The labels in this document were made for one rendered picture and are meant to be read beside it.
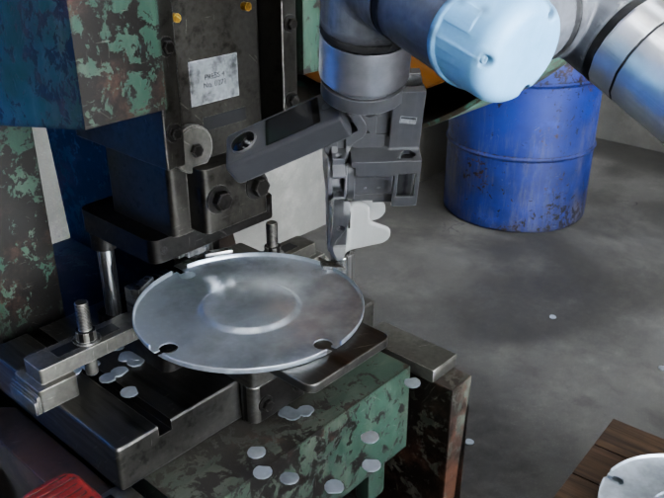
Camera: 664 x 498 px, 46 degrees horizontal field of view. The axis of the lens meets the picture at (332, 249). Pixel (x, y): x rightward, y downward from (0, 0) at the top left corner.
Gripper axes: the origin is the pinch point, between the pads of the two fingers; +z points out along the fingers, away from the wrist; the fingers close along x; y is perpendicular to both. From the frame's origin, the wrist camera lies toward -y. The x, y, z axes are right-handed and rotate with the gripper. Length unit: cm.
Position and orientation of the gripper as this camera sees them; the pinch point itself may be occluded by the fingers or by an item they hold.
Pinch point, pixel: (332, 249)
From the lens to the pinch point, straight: 78.9
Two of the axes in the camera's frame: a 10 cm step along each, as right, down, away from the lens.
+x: -0.8, -7.0, 7.1
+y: 10.0, -0.4, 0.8
